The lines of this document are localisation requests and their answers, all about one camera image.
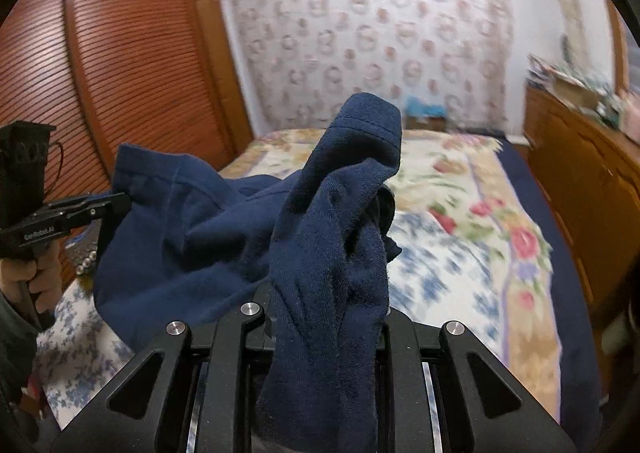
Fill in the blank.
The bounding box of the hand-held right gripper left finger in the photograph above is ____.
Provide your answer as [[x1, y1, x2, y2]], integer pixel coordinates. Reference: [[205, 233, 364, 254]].
[[50, 302, 276, 453]]

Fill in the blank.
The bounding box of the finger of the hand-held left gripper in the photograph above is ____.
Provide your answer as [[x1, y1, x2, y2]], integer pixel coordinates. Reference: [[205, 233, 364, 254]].
[[82, 192, 132, 226]]

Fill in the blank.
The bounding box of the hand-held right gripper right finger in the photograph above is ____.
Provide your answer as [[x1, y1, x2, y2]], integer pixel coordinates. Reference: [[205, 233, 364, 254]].
[[380, 313, 571, 453]]

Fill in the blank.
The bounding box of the navy t-shirt with orange print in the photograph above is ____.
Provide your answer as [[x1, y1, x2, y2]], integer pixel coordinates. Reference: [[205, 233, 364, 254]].
[[92, 93, 403, 453]]

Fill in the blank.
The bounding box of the person's left forearm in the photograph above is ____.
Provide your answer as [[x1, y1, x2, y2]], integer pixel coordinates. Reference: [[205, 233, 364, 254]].
[[0, 290, 41, 409]]

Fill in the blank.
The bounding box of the person's left hand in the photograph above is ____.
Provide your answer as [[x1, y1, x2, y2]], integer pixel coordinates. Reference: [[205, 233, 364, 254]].
[[0, 245, 63, 320]]

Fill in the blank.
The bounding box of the dark circle-patterned pillow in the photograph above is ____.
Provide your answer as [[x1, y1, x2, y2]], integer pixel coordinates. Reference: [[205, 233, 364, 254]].
[[65, 228, 103, 279]]

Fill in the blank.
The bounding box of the blue floral bed sheet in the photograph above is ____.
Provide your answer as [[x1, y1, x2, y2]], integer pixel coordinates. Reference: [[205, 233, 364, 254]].
[[37, 210, 511, 434]]

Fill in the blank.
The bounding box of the wooden louvered wardrobe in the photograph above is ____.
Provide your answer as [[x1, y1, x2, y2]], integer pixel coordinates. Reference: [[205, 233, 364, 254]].
[[0, 0, 253, 284]]

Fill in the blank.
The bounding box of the pink floral blanket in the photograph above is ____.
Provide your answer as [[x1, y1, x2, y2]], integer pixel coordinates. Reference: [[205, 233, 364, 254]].
[[220, 128, 563, 424]]

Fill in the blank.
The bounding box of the navy bed cover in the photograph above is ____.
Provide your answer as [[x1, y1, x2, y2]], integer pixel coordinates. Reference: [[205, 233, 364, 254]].
[[492, 138, 608, 434]]

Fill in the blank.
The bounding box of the small cardboard box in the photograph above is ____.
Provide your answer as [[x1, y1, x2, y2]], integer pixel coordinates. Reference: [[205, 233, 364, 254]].
[[402, 114, 446, 132]]

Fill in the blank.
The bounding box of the light blue cloth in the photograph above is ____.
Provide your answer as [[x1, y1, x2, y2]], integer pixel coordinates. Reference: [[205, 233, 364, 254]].
[[404, 95, 445, 118]]

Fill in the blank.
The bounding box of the wooden cabinet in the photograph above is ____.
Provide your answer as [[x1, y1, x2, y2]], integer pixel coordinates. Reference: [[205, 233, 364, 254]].
[[522, 83, 640, 334]]

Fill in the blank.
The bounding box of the open cardboard box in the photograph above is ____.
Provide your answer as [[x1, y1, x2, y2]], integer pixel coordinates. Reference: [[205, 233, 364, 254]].
[[552, 73, 598, 108]]

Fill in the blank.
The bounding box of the sheer circle-patterned curtain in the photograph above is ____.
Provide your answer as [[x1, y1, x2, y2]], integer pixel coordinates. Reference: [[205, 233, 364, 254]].
[[220, 0, 516, 138]]

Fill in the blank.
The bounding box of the cream tied window curtain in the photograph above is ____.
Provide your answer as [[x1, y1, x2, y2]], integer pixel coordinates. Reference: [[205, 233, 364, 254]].
[[559, 0, 587, 58]]

